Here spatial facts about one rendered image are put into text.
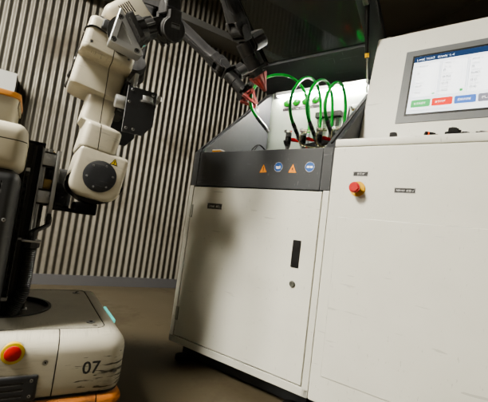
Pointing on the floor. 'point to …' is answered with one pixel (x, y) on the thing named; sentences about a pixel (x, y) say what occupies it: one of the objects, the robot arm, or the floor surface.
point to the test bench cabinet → (265, 380)
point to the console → (417, 252)
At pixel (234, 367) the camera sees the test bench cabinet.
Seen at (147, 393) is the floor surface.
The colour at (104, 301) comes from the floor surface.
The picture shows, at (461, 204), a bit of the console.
